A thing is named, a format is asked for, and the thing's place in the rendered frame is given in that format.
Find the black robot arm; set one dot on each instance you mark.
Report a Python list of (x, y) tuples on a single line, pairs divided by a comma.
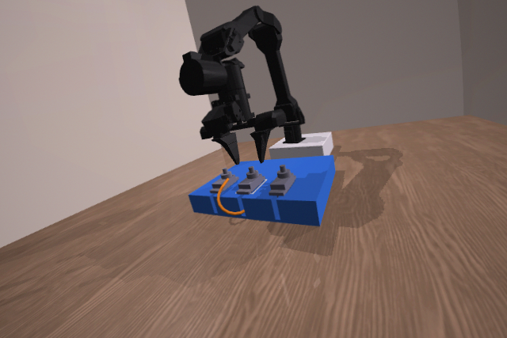
[(205, 73)]

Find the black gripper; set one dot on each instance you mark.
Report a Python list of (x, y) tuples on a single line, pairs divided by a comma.
[(263, 124)]

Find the blue flat platform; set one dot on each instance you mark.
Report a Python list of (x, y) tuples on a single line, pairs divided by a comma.
[(295, 190)]

